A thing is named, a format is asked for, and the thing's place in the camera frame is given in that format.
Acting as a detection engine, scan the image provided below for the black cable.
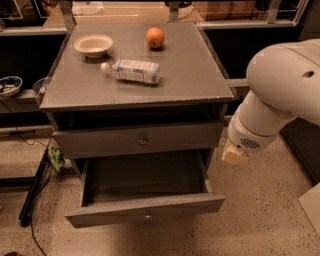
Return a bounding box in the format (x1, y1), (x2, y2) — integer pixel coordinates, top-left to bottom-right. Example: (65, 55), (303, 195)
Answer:
(0, 99), (54, 256)

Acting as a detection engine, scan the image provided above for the grey drawer cabinet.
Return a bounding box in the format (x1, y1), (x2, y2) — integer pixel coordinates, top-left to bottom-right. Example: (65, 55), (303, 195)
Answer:
(40, 23), (233, 177)

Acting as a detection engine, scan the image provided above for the grey drawer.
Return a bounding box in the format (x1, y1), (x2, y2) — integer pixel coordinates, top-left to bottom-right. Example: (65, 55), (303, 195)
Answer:
(53, 121), (223, 159)
(66, 150), (225, 228)

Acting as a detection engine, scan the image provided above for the blue patterned bowl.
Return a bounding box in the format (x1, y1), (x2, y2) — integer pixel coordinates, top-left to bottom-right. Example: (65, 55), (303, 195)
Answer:
(0, 76), (23, 97)

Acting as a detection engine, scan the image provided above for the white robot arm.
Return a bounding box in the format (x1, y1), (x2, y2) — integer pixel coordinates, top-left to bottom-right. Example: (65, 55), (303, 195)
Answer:
(222, 39), (320, 164)

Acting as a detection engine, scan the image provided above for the clear plastic water bottle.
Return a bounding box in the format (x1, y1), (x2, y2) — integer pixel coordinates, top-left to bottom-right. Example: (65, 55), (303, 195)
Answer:
(101, 59), (160, 85)

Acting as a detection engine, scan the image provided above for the dark grey side cabinet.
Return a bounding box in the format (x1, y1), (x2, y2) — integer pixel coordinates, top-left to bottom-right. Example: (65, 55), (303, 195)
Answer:
(281, 119), (320, 183)

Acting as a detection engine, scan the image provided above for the green chip bag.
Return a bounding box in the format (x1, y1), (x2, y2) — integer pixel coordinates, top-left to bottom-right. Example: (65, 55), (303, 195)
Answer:
(48, 145), (65, 173)

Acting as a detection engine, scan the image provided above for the black floor bar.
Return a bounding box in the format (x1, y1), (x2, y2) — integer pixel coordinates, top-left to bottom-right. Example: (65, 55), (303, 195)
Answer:
(19, 150), (48, 227)

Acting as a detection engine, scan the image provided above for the orange fruit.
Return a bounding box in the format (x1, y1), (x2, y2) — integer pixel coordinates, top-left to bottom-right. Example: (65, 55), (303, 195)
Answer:
(145, 27), (165, 49)

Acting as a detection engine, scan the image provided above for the clear plastic container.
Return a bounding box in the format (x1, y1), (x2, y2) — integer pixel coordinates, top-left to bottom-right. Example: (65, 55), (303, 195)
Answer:
(32, 77), (51, 104)

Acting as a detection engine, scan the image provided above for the white paper bowl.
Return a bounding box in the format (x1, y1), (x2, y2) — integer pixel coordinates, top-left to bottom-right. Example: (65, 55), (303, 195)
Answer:
(74, 34), (113, 58)

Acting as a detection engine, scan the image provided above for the grey side shelf beam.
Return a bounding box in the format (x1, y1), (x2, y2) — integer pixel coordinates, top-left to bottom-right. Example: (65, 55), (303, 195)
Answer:
(227, 78), (249, 99)

